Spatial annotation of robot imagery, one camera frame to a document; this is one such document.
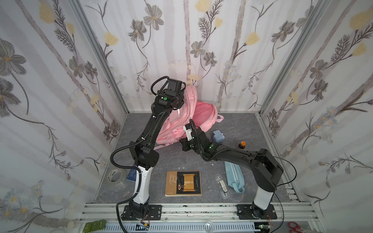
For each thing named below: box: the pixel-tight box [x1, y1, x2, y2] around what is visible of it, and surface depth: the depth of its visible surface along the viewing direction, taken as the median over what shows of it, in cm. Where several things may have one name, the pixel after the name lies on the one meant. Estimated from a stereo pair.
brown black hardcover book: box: [164, 169, 203, 198], surface depth 84 cm
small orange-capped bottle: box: [238, 140, 247, 150], surface depth 94 cm
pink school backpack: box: [153, 85, 224, 150], surface depth 86 cm
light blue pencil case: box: [224, 160, 245, 193], surface depth 83 cm
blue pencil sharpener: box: [212, 130, 225, 143], surface depth 103 cm
